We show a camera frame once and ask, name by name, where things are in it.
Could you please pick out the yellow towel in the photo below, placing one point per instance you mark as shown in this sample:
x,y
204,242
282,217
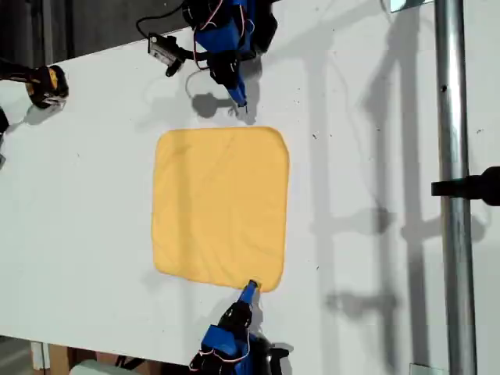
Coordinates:
x,y
218,203

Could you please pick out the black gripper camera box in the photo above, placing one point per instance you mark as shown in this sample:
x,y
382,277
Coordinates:
x,y
164,48
277,359

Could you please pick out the black object at table edge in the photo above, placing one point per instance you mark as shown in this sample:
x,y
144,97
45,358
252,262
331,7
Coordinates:
x,y
3,120

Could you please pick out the white box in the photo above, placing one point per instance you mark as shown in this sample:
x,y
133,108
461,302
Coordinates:
x,y
93,368

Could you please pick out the white table leg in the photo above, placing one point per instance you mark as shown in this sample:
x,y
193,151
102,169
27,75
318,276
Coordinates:
x,y
40,355

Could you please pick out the steel post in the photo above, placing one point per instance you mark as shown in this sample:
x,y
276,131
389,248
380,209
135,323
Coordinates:
x,y
455,273

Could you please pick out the black clamp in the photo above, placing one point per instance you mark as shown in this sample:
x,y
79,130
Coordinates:
x,y
468,187

